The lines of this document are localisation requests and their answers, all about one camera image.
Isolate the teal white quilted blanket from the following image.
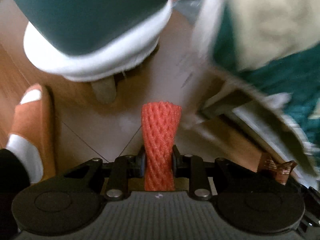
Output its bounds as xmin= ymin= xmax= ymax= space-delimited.
xmin=193 ymin=0 xmax=319 ymax=172

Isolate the orange white slipper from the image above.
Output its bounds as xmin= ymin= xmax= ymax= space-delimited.
xmin=5 ymin=83 xmax=56 ymax=184

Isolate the teal plastic trash bin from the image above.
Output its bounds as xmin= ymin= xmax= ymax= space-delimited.
xmin=14 ymin=0 xmax=168 ymax=55

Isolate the brown candy wrapper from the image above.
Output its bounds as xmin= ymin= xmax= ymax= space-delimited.
xmin=257 ymin=153 xmax=297 ymax=185

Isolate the red foam fruit net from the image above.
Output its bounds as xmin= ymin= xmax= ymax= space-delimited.
xmin=141 ymin=101 xmax=182 ymax=191

